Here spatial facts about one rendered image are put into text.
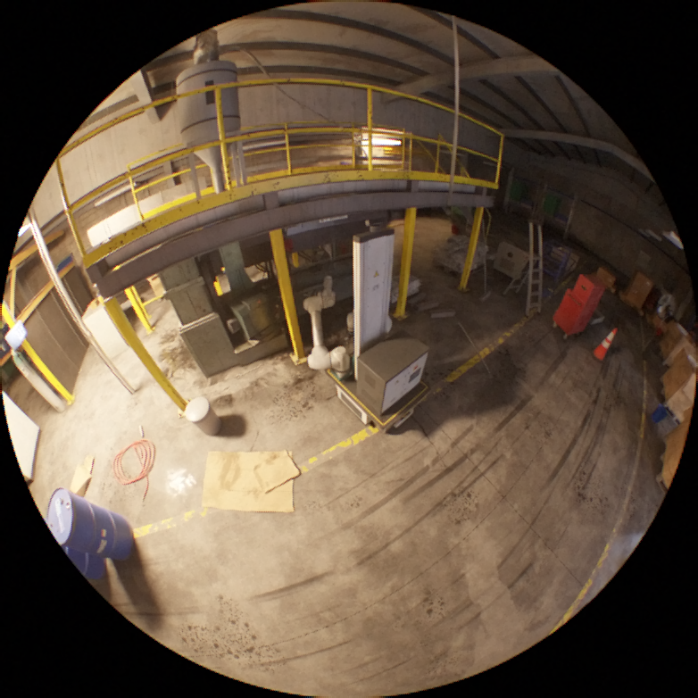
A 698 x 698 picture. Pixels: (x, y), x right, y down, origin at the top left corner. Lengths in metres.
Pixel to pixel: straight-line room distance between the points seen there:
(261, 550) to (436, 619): 1.64
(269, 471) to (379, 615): 1.70
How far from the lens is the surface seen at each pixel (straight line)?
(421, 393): 2.47
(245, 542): 2.49
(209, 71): 3.19
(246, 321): 2.89
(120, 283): 2.46
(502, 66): 6.54
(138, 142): 6.86
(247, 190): 2.19
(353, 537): 2.29
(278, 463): 2.50
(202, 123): 3.00
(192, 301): 2.91
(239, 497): 2.55
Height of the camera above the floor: 2.29
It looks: 45 degrees down
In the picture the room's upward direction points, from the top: 2 degrees counter-clockwise
